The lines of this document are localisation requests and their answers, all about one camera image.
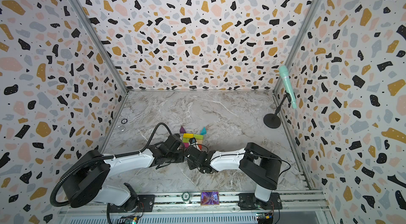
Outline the purple triangular block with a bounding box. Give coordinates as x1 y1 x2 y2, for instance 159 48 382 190
180 126 187 134

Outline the teal triangular block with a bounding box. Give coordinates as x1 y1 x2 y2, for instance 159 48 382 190
200 127 207 135

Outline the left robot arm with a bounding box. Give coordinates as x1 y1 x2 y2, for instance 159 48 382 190
50 133 185 212

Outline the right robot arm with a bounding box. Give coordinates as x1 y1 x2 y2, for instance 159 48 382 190
184 138 291 210

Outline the round green white badge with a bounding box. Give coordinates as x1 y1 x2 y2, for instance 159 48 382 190
181 192 191 203

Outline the colourful picture card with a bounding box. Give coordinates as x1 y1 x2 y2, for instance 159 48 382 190
200 191 220 206

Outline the black microphone stand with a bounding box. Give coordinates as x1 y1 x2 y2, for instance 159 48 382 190
263 92 291 129

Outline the mint green microphone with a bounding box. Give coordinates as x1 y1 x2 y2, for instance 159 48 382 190
279 65 297 109

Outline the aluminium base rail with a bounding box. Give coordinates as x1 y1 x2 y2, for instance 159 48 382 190
56 191 334 224

